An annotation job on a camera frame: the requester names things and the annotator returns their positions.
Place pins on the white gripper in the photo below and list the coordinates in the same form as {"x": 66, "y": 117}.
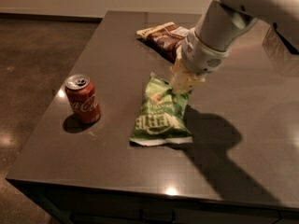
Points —
{"x": 202, "y": 56}

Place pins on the green jalapeno chip bag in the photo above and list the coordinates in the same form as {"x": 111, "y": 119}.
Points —
{"x": 160, "y": 117}

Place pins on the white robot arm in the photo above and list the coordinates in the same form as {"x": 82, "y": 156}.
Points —
{"x": 207, "y": 44}

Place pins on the brown and white chip bag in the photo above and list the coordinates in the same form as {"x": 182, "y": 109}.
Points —
{"x": 165, "y": 38}

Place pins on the red coke can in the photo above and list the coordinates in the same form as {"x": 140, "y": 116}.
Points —
{"x": 82, "y": 97}

